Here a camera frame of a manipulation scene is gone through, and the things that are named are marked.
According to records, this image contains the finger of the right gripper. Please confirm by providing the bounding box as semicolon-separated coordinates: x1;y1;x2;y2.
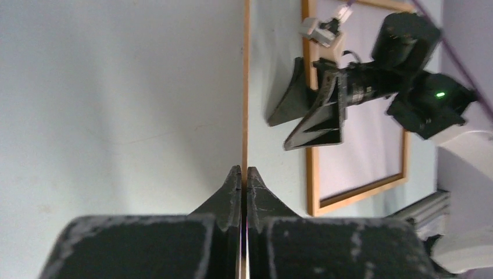
283;69;347;151
267;57;317;127

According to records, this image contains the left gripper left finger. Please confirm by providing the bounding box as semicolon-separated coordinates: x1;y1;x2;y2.
40;166;242;278

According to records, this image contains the light wooden picture frame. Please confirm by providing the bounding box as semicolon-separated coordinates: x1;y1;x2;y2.
301;1;414;217

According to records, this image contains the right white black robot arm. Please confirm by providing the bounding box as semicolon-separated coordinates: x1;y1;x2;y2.
269;12;492;278

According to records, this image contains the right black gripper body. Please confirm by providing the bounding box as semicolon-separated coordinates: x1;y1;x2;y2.
313;11;478;140

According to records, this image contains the photo print of window plant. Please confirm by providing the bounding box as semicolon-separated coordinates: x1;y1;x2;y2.
317;3;408;200

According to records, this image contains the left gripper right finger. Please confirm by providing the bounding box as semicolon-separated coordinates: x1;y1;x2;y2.
246;167;437;278

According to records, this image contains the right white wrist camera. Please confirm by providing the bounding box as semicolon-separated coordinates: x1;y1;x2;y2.
299;4;352;64

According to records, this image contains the brown cardboard backing board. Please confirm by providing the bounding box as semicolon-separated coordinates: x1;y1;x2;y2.
241;0;252;182

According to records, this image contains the aluminium extrusion frame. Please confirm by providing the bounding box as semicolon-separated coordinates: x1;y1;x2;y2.
388;189;451;240

